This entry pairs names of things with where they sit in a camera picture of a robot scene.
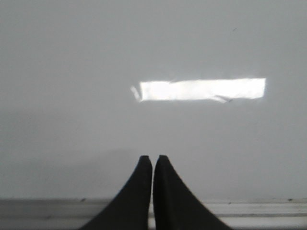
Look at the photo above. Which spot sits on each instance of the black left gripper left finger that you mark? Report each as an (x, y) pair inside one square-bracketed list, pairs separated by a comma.
[(129, 210)]

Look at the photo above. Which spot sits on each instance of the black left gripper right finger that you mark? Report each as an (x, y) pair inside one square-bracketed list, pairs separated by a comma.
[(175, 206)]

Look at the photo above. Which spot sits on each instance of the white whiteboard with aluminium frame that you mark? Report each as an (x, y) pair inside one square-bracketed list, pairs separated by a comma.
[(88, 86)]

